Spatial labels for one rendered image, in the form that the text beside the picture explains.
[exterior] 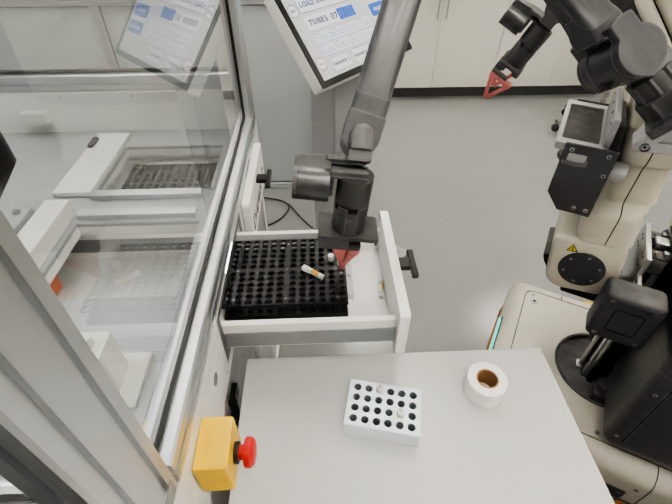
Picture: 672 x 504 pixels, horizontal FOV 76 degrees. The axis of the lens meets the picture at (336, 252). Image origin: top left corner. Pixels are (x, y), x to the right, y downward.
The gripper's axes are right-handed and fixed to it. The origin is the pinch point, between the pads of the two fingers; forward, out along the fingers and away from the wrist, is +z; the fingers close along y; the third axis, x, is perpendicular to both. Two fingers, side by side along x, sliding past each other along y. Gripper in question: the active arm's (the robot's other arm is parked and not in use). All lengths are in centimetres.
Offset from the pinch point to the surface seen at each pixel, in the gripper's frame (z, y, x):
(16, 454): -27, 24, 46
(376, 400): 12.6, -7.1, 20.1
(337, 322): 2.8, 0.6, 11.5
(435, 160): 85, -78, -197
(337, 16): -18, 1, -98
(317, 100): 11, 6, -100
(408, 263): -0.5, -12.7, -1.0
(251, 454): 4.3, 12.3, 33.3
